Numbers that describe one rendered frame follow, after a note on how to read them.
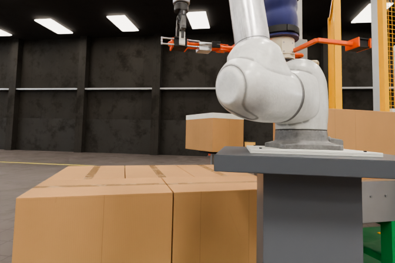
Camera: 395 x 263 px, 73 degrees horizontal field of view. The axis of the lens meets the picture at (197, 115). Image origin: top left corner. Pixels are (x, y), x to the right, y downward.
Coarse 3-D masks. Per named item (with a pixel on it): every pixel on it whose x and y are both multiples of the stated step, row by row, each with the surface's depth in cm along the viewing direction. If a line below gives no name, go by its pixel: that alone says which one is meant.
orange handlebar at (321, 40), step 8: (312, 40) 135; (320, 40) 133; (328, 40) 134; (336, 40) 135; (192, 48) 144; (216, 48) 143; (224, 48) 144; (232, 48) 145; (296, 48) 147; (304, 48) 143; (296, 56) 161
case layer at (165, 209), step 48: (48, 192) 111; (96, 192) 113; (144, 192) 115; (192, 192) 118; (240, 192) 124; (48, 240) 102; (96, 240) 107; (144, 240) 112; (192, 240) 117; (240, 240) 123
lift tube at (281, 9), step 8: (264, 0) 155; (272, 0) 150; (280, 0) 148; (288, 0) 149; (296, 0) 152; (272, 8) 151; (280, 8) 149; (288, 8) 149; (296, 8) 155; (272, 16) 150; (280, 16) 148; (288, 16) 148; (296, 16) 151; (272, 24) 150; (296, 24) 151; (280, 32) 147; (288, 32) 147; (296, 40) 157
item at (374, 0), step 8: (376, 0) 417; (376, 8) 416; (376, 16) 416; (376, 24) 415; (376, 32) 415; (376, 40) 414; (376, 48) 413; (376, 56) 413; (376, 64) 412; (376, 72) 412; (376, 80) 411; (376, 88) 411; (376, 96) 410; (376, 104) 410
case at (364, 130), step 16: (336, 112) 143; (352, 112) 146; (368, 112) 148; (384, 112) 152; (336, 128) 142; (352, 128) 145; (368, 128) 148; (384, 128) 151; (352, 144) 144; (368, 144) 147; (384, 144) 150
